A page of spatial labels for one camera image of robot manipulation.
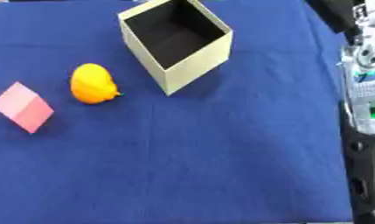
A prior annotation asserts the pink block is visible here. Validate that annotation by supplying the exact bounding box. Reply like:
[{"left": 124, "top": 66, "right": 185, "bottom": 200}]
[{"left": 0, "top": 81, "right": 56, "bottom": 135}]

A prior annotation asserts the yellow toy lemon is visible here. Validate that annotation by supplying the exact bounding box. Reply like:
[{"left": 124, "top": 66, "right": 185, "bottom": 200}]
[{"left": 69, "top": 63, "right": 123, "bottom": 105}]

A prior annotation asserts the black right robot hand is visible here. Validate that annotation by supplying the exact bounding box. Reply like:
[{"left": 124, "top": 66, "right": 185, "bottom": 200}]
[{"left": 303, "top": 0, "right": 365, "bottom": 46}]

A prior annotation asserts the tan cardboard box black inside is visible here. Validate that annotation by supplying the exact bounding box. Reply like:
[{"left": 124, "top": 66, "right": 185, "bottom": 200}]
[{"left": 116, "top": 0, "right": 235, "bottom": 97}]

